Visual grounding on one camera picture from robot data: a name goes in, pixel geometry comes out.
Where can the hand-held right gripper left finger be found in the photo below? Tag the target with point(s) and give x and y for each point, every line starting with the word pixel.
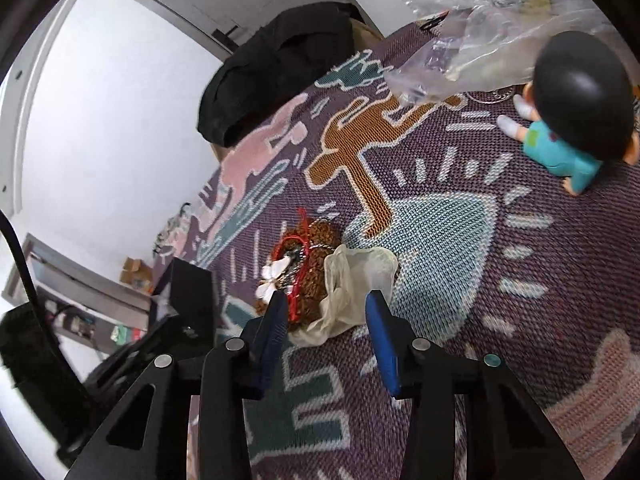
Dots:
pixel 272 330

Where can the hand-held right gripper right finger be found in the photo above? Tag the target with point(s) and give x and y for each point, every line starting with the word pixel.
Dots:
pixel 382 335

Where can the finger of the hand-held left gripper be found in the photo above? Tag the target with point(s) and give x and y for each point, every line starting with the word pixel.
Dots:
pixel 135 350

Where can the black jewelry box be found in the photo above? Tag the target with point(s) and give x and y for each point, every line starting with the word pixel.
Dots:
pixel 187 285

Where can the grey shelf unit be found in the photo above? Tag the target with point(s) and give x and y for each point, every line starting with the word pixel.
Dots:
pixel 100 305

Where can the cardboard box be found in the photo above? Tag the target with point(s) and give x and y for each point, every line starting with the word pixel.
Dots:
pixel 136 271

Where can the printed blanket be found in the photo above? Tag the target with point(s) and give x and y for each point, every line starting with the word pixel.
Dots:
pixel 450 285

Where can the rack with clothes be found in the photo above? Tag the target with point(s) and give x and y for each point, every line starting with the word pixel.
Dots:
pixel 177 230

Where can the black jacket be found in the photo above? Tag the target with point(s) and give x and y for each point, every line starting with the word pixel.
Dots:
pixel 275 70

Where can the large clear plastic bag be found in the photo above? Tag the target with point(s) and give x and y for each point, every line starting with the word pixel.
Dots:
pixel 480 45

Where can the doll with black hair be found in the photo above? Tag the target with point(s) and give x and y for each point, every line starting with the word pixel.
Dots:
pixel 580 90

